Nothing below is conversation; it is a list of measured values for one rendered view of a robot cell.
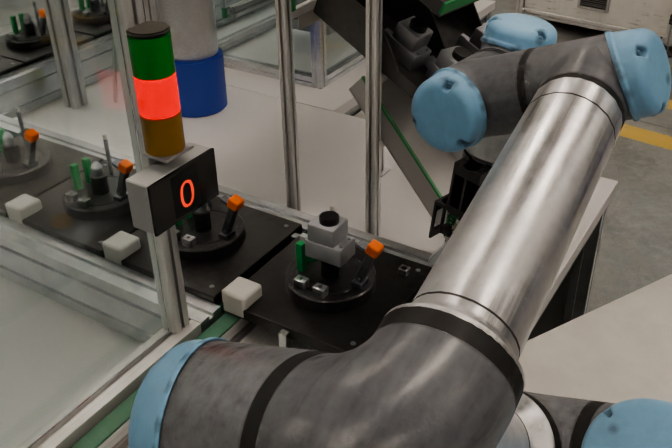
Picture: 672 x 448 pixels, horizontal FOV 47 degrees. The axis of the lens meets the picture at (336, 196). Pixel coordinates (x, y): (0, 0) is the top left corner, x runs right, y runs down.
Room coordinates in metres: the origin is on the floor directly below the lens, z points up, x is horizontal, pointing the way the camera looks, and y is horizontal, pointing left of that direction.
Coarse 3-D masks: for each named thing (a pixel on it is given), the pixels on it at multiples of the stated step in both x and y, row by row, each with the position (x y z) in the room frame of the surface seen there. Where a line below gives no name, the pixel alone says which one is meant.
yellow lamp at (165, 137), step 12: (144, 120) 0.85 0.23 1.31; (156, 120) 0.85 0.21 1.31; (168, 120) 0.85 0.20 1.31; (180, 120) 0.86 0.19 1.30; (144, 132) 0.85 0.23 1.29; (156, 132) 0.84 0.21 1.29; (168, 132) 0.85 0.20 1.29; (180, 132) 0.86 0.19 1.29; (144, 144) 0.86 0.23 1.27; (156, 144) 0.84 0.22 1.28; (168, 144) 0.85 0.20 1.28; (180, 144) 0.86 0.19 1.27; (156, 156) 0.85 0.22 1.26
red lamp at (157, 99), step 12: (144, 84) 0.85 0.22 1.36; (156, 84) 0.85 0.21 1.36; (168, 84) 0.85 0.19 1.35; (144, 96) 0.85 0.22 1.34; (156, 96) 0.84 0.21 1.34; (168, 96) 0.85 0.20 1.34; (144, 108) 0.85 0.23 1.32; (156, 108) 0.84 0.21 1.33; (168, 108) 0.85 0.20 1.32; (180, 108) 0.87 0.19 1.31
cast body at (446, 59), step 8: (448, 48) 1.18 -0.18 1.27; (456, 48) 1.16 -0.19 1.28; (464, 48) 1.17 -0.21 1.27; (432, 56) 1.21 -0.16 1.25; (440, 56) 1.17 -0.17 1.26; (448, 56) 1.16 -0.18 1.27; (456, 56) 1.15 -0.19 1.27; (464, 56) 1.15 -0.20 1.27; (432, 64) 1.18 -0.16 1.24; (440, 64) 1.16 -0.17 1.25; (448, 64) 1.15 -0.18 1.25; (432, 72) 1.18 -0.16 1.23
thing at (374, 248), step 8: (360, 240) 0.94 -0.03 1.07; (376, 240) 0.93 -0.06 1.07; (360, 248) 0.93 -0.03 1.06; (368, 248) 0.92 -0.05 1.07; (376, 248) 0.92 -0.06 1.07; (368, 256) 0.92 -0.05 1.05; (376, 256) 0.91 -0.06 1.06; (368, 264) 0.92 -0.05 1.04; (360, 272) 0.93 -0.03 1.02; (360, 280) 0.93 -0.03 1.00
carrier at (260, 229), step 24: (192, 216) 1.14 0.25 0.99; (216, 216) 1.14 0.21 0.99; (240, 216) 1.14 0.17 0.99; (264, 216) 1.17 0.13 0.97; (192, 240) 1.04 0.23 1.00; (216, 240) 1.06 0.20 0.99; (240, 240) 1.08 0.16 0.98; (264, 240) 1.09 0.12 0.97; (288, 240) 1.10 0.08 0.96; (192, 264) 1.03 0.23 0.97; (216, 264) 1.02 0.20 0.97; (240, 264) 1.02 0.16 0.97; (264, 264) 1.05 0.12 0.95; (192, 288) 0.96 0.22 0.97; (216, 288) 0.96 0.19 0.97
